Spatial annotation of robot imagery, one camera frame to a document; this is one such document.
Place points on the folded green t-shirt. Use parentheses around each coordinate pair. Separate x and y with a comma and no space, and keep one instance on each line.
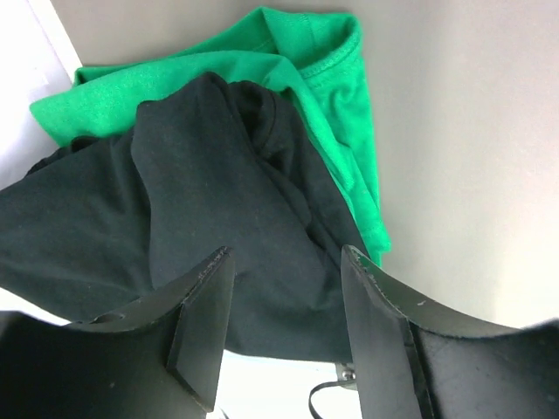
(312,59)

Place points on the black t-shirt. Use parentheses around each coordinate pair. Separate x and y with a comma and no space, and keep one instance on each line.
(101,222)

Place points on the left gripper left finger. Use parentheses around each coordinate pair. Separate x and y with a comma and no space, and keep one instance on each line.
(157,357)

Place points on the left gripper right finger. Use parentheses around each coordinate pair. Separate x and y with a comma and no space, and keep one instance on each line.
(417,358)

